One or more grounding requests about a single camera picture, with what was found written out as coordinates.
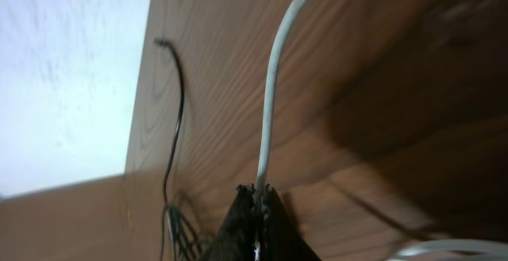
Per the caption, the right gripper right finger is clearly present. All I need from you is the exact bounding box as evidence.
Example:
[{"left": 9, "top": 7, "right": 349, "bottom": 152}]
[{"left": 260, "top": 185, "right": 321, "bottom": 261}]

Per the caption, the black USB cable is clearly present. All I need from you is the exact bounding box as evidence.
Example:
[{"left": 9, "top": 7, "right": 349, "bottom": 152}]
[{"left": 153, "top": 37, "right": 207, "bottom": 261}]

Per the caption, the white USB cable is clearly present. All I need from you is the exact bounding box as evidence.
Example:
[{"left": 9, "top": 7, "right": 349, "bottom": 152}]
[{"left": 253, "top": 0, "right": 508, "bottom": 261}]

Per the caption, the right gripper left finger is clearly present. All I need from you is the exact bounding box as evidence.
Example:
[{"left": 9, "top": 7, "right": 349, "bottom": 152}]
[{"left": 198, "top": 185, "right": 256, "bottom": 261}]

